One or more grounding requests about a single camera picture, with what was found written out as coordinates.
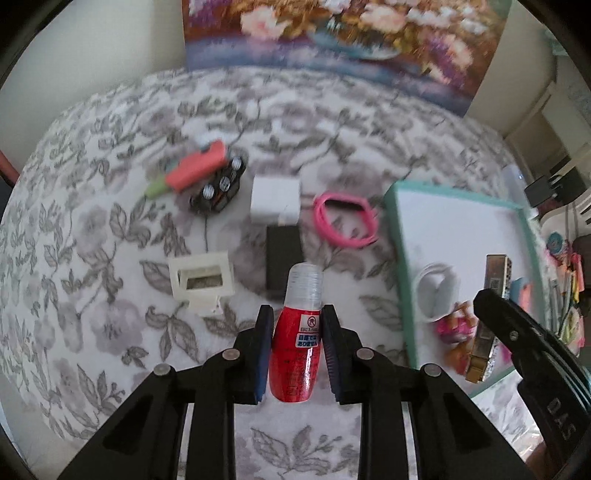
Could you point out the gold rectangular box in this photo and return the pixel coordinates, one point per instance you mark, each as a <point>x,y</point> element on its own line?
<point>496,277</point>

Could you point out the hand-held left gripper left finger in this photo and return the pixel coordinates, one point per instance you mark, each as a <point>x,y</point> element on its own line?
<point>263,350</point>

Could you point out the floral still life painting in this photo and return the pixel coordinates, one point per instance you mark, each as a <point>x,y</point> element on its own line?
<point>346,41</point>

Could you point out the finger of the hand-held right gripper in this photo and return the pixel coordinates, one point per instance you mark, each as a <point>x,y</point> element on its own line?
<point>501,314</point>

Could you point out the teal round tin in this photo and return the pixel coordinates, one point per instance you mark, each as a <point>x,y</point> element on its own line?
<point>557,243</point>

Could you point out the pink board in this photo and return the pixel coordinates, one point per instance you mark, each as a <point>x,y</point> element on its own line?
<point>7,170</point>

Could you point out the teal and white tray box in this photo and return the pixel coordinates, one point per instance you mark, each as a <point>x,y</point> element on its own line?
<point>452,226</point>

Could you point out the black toy car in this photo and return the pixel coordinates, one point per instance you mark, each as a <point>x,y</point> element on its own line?
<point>221,189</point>

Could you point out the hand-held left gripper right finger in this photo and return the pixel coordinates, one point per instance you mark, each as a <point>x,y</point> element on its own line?
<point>331,350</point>

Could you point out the pink fitness band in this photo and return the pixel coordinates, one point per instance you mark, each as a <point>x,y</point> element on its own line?
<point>319,217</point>

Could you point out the black charger plug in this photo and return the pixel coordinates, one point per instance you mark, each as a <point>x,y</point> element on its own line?
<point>284,258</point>

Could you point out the white plastic mirror box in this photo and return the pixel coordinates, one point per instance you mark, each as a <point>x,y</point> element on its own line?
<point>203,295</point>

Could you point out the pink toy pup figure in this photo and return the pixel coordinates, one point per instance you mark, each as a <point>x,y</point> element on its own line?
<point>455,332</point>

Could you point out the blue and pink case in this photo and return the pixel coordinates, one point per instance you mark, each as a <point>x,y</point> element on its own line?
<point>517,288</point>

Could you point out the red plastic bottle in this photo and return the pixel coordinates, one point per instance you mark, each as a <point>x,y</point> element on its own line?
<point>295,337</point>

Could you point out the white smartwatch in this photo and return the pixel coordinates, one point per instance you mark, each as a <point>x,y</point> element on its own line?
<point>431,295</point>

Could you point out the colourful stationery pile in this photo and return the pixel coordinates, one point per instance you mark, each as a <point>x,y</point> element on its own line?
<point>570,295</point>

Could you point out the white charger plug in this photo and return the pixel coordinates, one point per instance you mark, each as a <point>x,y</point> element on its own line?
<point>274,198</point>

